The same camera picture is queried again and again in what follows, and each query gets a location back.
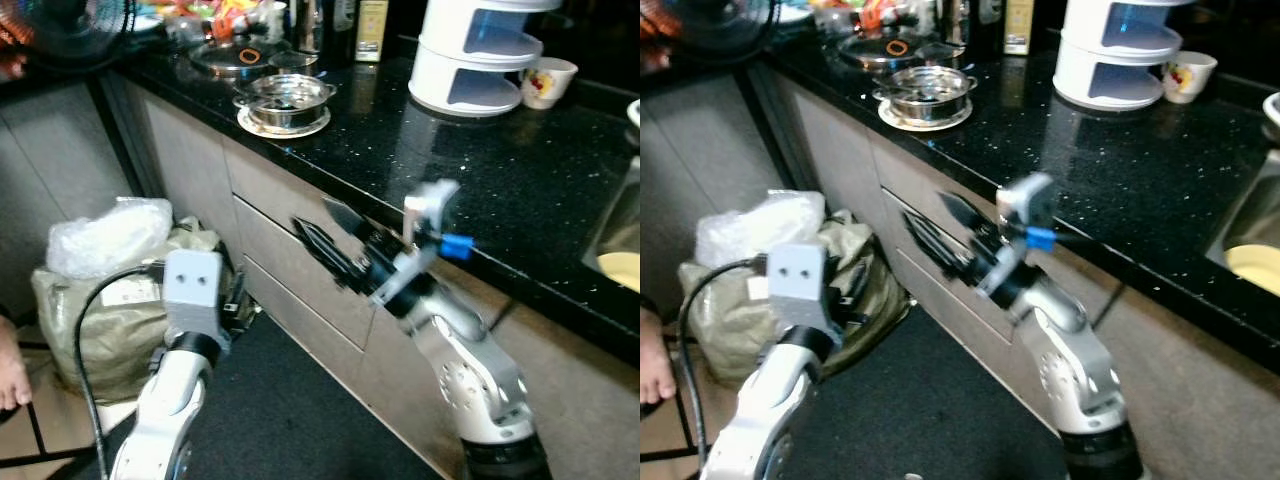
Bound olive green woven sack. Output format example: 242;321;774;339
30;218;253;403
678;210;913;387

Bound steel kitchen sink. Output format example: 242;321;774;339
1205;148;1280;301

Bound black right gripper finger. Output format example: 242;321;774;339
906;213;971;278
938;192;993;241
323;198;381;246
293;220;363;283

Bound colourful snack packets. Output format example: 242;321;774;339
805;0;936;36
145;0;291;43

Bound white cup with print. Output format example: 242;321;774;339
1160;50;1220;106
519;57;580;110

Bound cream round plate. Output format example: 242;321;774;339
236;104;332;140
877;97;974;133

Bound yellow bowl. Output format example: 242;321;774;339
1225;243;1280;298
597;251;641;293

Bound white tiered storage rack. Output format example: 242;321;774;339
407;0;563;120
1051;0;1203;112

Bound small metal mesh strainer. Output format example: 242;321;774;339
268;50;322;77
906;42;963;69

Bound glass lid with orange ring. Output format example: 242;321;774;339
188;38;293;80
836;30;933;72

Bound clear white plastic bag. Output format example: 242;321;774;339
695;190;827;269
46;197;174;280

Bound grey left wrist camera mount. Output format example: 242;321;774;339
768;243;832;332
163;250;224;337

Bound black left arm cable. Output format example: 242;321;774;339
74;264;167;480
677;257;771;471

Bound yellow carton box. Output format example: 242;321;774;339
354;0;390;64
1003;0;1038;57

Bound black floor mat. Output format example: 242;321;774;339
690;305;1071;480
68;308;443;480

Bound shiny steel flask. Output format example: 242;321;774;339
290;0;356;63
935;0;1003;53

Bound stainless steel pot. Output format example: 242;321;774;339
871;65;979;125
232;73;338;132

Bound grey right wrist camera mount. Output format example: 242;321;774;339
975;172;1057;297
372;180;462;301

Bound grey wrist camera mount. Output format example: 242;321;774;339
975;172;1057;297
768;243;832;332
372;180;462;301
163;250;224;337

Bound person's bare leg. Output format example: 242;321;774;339
0;315;34;412
640;310;677;406

